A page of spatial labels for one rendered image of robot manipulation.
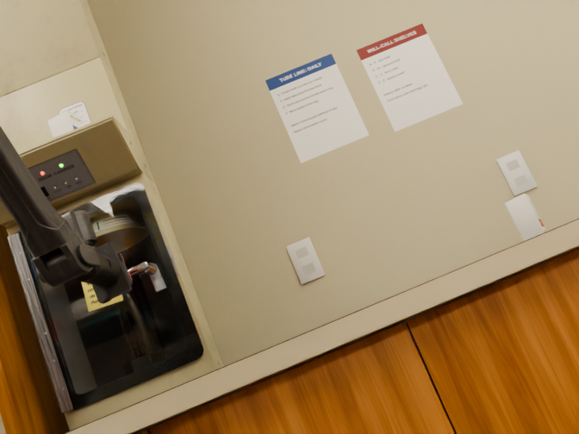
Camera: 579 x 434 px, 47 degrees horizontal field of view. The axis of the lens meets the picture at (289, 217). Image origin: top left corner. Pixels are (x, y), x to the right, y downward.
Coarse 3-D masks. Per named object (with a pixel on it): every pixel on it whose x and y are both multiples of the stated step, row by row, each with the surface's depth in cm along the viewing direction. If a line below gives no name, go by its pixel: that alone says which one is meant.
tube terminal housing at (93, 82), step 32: (96, 64) 151; (32, 96) 150; (64, 96) 150; (96, 96) 149; (32, 128) 149; (128, 128) 150; (96, 192) 144; (160, 224) 142; (192, 288) 146; (160, 384) 135; (96, 416) 134
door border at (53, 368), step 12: (12, 240) 142; (12, 252) 141; (24, 264) 141; (24, 276) 140; (36, 300) 139; (36, 312) 138; (36, 324) 138; (48, 336) 137; (48, 348) 136; (48, 360) 136; (48, 372) 135; (60, 372) 135; (60, 384) 135; (60, 396) 134; (72, 408) 134
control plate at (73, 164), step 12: (60, 156) 137; (72, 156) 137; (36, 168) 137; (48, 168) 138; (60, 168) 138; (72, 168) 139; (84, 168) 139; (36, 180) 138; (48, 180) 139; (60, 180) 139; (72, 180) 140; (84, 180) 141; (48, 192) 140; (60, 192) 141; (12, 216) 141
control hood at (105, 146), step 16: (80, 128) 135; (96, 128) 136; (112, 128) 137; (48, 144) 135; (64, 144) 136; (80, 144) 137; (96, 144) 137; (112, 144) 138; (128, 144) 141; (32, 160) 136; (96, 160) 139; (112, 160) 140; (128, 160) 141; (96, 176) 141; (112, 176) 142; (128, 176) 143; (80, 192) 142; (0, 208) 140; (0, 224) 142
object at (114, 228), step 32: (128, 192) 142; (96, 224) 141; (128, 224) 141; (32, 256) 141; (128, 256) 139; (160, 256) 139; (64, 288) 139; (160, 288) 137; (64, 320) 138; (96, 320) 137; (128, 320) 136; (160, 320) 136; (192, 320) 136; (64, 352) 136; (96, 352) 136; (128, 352) 135; (160, 352) 135; (192, 352) 134; (96, 384) 134; (128, 384) 134
